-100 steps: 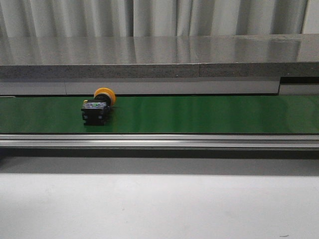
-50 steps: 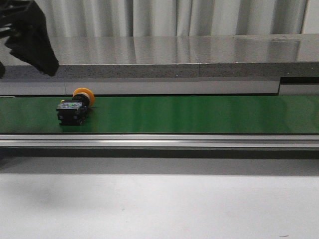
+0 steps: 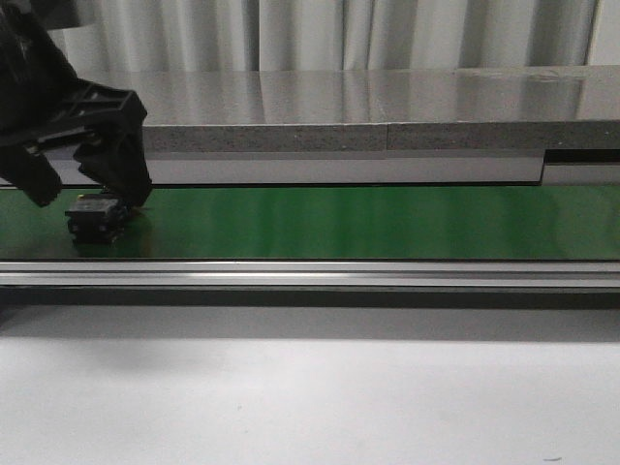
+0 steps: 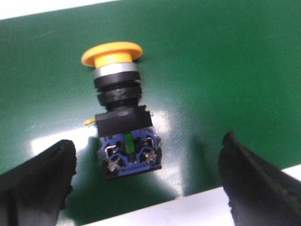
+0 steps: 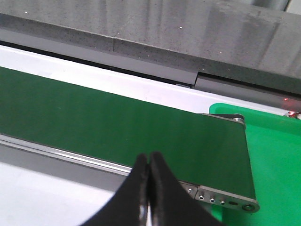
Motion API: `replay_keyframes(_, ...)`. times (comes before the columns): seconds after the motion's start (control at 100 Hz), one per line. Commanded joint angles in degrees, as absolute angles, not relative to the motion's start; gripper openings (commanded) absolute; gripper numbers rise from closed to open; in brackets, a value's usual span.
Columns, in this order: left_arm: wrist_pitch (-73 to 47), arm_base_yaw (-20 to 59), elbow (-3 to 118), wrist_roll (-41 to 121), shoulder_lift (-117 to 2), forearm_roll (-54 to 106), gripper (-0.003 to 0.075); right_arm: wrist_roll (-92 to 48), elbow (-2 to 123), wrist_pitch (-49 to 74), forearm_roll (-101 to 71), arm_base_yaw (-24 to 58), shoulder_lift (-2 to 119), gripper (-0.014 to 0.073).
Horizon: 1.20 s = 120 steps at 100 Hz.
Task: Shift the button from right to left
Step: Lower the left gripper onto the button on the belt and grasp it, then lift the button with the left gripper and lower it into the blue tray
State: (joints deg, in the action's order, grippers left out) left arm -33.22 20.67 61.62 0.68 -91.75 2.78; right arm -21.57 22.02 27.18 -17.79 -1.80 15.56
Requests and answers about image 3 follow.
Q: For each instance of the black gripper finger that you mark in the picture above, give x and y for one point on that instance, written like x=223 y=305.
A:
x=116 y=161
x=26 y=167

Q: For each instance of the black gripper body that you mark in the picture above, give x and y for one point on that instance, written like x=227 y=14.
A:
x=41 y=94

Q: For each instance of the yellow mushroom push button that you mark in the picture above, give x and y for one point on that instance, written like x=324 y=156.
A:
x=98 y=218

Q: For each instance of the white pleated curtain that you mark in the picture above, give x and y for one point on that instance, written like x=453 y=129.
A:
x=197 y=36

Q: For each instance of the grey stone worktop slab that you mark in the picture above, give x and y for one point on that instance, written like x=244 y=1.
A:
x=497 y=108

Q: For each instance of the green conveyor belt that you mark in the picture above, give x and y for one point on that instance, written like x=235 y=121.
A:
x=335 y=223

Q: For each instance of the grey rear conveyor rail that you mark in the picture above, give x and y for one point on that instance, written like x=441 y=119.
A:
x=430 y=166

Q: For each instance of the aluminium front conveyor rail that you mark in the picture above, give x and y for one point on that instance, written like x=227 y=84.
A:
x=433 y=275

